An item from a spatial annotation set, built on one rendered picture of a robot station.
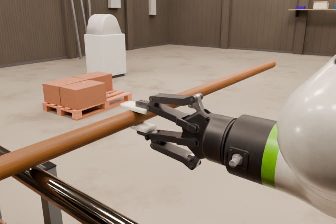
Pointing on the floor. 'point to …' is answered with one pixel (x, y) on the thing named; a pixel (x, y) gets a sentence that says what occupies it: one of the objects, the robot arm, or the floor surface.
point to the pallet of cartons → (82, 95)
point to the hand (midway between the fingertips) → (137, 116)
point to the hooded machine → (105, 46)
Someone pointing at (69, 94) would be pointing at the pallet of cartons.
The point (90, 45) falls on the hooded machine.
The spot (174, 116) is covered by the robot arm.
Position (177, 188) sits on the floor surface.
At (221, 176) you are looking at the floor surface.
